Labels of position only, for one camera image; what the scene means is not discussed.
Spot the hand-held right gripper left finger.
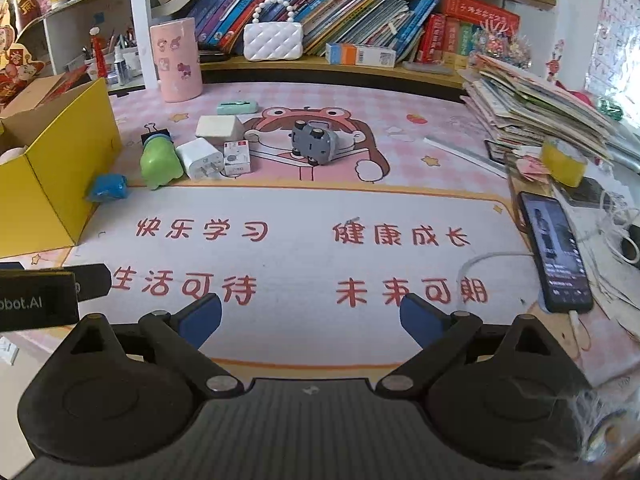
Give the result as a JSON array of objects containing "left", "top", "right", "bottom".
[{"left": 67, "top": 294, "right": 240, "bottom": 395}]

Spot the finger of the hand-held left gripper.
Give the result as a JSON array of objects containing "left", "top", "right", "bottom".
[{"left": 70, "top": 263, "right": 113, "bottom": 302}]

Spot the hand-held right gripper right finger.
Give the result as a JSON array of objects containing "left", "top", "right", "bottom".
[{"left": 375, "top": 292, "right": 561, "bottom": 396}]

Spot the blue packet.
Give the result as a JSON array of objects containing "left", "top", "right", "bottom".
[{"left": 86, "top": 174, "right": 128, "bottom": 203}]

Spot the yellow cardboard box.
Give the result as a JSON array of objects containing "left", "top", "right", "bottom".
[{"left": 0, "top": 76, "right": 123, "bottom": 259}]

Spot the white rectangular block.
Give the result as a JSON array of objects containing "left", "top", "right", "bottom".
[{"left": 195, "top": 115, "right": 244, "bottom": 142}]

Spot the green plastic toy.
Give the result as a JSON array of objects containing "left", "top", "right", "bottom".
[{"left": 140, "top": 138, "right": 182, "bottom": 191}]

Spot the black smartphone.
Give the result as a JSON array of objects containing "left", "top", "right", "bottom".
[{"left": 516, "top": 191, "right": 595, "bottom": 314}]

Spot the white charger plug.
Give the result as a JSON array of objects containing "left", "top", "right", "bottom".
[{"left": 176, "top": 138, "right": 224, "bottom": 181}]

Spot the small white red box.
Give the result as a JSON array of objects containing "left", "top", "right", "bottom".
[{"left": 223, "top": 141, "right": 252, "bottom": 177}]

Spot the white ruler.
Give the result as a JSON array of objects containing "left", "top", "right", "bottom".
[{"left": 424, "top": 136, "right": 508, "bottom": 179}]

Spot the pink folded paper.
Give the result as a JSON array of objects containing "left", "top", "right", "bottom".
[{"left": 516, "top": 155, "right": 552, "bottom": 184}]

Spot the brown cardboard sheet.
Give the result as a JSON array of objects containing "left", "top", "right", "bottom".
[{"left": 0, "top": 71, "right": 91, "bottom": 118}]

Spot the black flat device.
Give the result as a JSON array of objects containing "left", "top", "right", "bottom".
[{"left": 552, "top": 177, "right": 609, "bottom": 207}]

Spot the grey toy car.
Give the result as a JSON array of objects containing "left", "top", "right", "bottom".
[{"left": 290, "top": 121, "right": 333, "bottom": 166}]

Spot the yellow tape roll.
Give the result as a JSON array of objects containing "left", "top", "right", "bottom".
[{"left": 541, "top": 141, "right": 588, "bottom": 187}]

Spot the mint green small case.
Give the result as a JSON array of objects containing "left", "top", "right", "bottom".
[{"left": 217, "top": 100, "right": 258, "bottom": 115}]

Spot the red paper cutout decoration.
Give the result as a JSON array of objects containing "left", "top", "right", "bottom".
[{"left": 0, "top": 42, "right": 49, "bottom": 105}]

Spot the pink cartoon cylinder container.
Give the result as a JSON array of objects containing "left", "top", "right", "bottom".
[{"left": 150, "top": 17, "right": 203, "bottom": 103}]

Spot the stack of papers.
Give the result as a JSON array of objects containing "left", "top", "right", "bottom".
[{"left": 460, "top": 52, "right": 621, "bottom": 161}]

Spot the white bookshelf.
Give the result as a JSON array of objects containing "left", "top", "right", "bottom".
[{"left": 127, "top": 0, "right": 558, "bottom": 92}]

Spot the white blue orange carton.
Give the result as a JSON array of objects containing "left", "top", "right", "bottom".
[{"left": 326, "top": 42, "right": 397, "bottom": 68}]

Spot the green foil item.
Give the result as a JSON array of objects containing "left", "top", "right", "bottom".
[{"left": 597, "top": 97, "right": 624, "bottom": 122}]

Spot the sparkly tinsel bouquet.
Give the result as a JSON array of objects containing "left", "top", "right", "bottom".
[{"left": 472, "top": 27, "right": 532, "bottom": 68}]

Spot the white quilted pearl purse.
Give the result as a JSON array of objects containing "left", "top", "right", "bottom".
[{"left": 243, "top": 0, "right": 304, "bottom": 61}]

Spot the row of red books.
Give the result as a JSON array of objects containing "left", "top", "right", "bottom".
[{"left": 417, "top": 0, "right": 521, "bottom": 67}]

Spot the white charging cable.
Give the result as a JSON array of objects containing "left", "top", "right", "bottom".
[{"left": 459, "top": 252, "right": 537, "bottom": 287}]

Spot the wall poster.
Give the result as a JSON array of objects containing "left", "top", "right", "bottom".
[{"left": 585, "top": 0, "right": 640, "bottom": 111}]

